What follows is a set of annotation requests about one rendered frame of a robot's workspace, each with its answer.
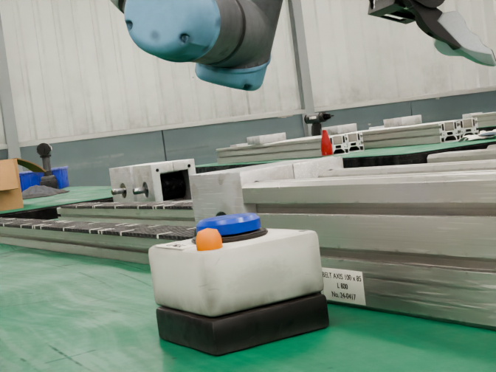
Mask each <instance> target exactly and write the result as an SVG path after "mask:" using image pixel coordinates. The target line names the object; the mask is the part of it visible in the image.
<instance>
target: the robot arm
mask: <svg viewBox="0 0 496 372"><path fill-rule="evenodd" d="M110 1H111V2H112V3H113V4H114V5H115V6H116V7H117V9H118V10H119V11H120V12H122V13H123V14H124V17H125V23H126V26H127V29H128V33H129V35H130V37H131V39H132V41H133V42H134V43H135V44H136V45H137V46H138V47H139V48H140V49H141V50H143V51H144V52H147V53H148V54H150V55H154V56H156V57H158V58H161V59H162V60H165V61H170V62H177V63H184V62H193V63H196V67H195V73H196V76H197V77H198V78H199V79H200V80H203V81H206V82H209V83H214V84H216V85H220V86H226V87H229V88H233V89H240V90H244V91H255V90H257V89H259V88H260V87H261V86H262V84H263V81H264V76H265V74H266V69H267V66H268V65H269V63H270V61H271V58H272V55H271V51H272V45H273V42H274V39H275V33H276V29H277V25H278V20H279V16H280V10H281V7H282V3H283V0H110ZM368 1H369V7H368V15H370V16H376V17H379V18H384V19H387V20H391V21H396V22H399V23H402V24H409V23H412V22H414V21H415V22H416V24H417V25H418V27H419V28H420V29H421V30H422V31H423V32H424V33H426V34H427V35H428V36H430V37H432V38H434V39H435V42H434V46H435V48H436V49H437V50H438V51H439V52H440V53H441V54H443V55H448V56H462V57H465V58H466V59H469V60H471V61H473V62H475V63H478V64H480V65H484V66H496V59H495V55H494V53H493V51H492V49H490V48H488V47H487V46H485V45H484V44H483V43H482V42H481V40H480V38H479V36H478V35H476V34H474V33H472V32H471V31H470V30H469V29H468V27H467V26H466V22H465V19H464V17H463V16H462V15H461V14H460V13H459V12H458V11H451V12H447V13H443V12H442V11H440V10H439V9H438V8H437V7H438V6H440V5H442V4H443V3H444V1H445V0H375V4H374V3H373V0H368ZM373 6H375V7H374V8H373ZM386 14H388V15H392V16H397V17H400V18H402V19H398V18H393V17H390V16H386Z"/></svg>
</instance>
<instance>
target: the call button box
mask: <svg viewBox="0 0 496 372"><path fill-rule="evenodd" d="M221 240H222V245H223V247H222V248H219V249H212V250H207V251H197V249H196V237H194V238H192V239H187V240H183V241H176V242H172V243H167V244H157V245H155V246H152V247H151V248H150V249H149V251H148V255H149V261H150V266H151V277H152V282H153V288H154V299H155V301H156V304H157V305H161V306H160V307H158V308H157V309H156V319H157V325H158V330H159V336H160V338H161V339H164V340H168V341H171V342H174V343H177V344H180V345H184V346H187V347H189V348H194V349H196V350H199V351H203V352H206V353H209V354H213V355H216V356H221V355H223V354H228V353H232V352H235V351H240V350H243V349H246V348H251V347H254V346H257V345H262V344H265V343H268V342H273V341H276V340H281V339H285V338H287V337H293V336H296V335H299V334H304V333H307V332H310V331H315V330H318V329H321V328H325V327H327V326H328V325H329V318H328V307H327V301H326V296H325V295H324V294H321V291H322V290H323V288H324V283H323V272H322V266H321V260H320V248H319V242H318V236H317V234H316V232H315V231H311V230H286V229H269V228H263V227H261V228H259V229H256V230H251V231H248V232H243V233H240V234H236V235H226V236H222V237H221Z"/></svg>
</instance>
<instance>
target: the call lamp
mask: <svg viewBox="0 0 496 372"><path fill-rule="evenodd" d="M222 247H223V245H222V240H221V235H220V234H219V232H218V230H217V229H211V228H206V229H203V230H200V231H198V233H197V236H196V249H197V251H207V250H212V249H219V248H222Z"/></svg>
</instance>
